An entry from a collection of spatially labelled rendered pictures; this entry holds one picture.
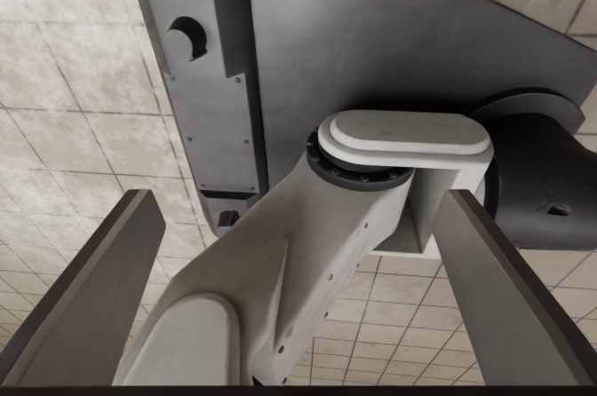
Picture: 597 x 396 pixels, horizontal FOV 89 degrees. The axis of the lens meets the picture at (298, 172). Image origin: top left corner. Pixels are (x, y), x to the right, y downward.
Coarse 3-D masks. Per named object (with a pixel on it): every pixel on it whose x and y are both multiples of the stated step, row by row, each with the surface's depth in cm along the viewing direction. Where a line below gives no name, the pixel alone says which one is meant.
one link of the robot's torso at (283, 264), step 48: (288, 192) 35; (336, 192) 35; (384, 192) 35; (240, 240) 29; (288, 240) 30; (336, 240) 30; (384, 240) 42; (192, 288) 22; (240, 288) 22; (288, 288) 26; (336, 288) 33; (144, 336) 20; (192, 336) 19; (240, 336) 20; (288, 336) 24; (144, 384) 17; (192, 384) 17; (240, 384) 17
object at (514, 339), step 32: (448, 192) 10; (448, 224) 10; (480, 224) 9; (448, 256) 10; (480, 256) 8; (512, 256) 8; (480, 288) 8; (512, 288) 7; (544, 288) 7; (480, 320) 8; (512, 320) 7; (544, 320) 6; (480, 352) 8; (512, 352) 7; (544, 352) 6; (576, 352) 6; (512, 384) 7; (544, 384) 6; (576, 384) 5
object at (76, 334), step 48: (144, 192) 10; (96, 240) 8; (144, 240) 10; (96, 288) 8; (144, 288) 10; (48, 336) 6; (96, 336) 8; (0, 384) 5; (48, 384) 6; (96, 384) 8
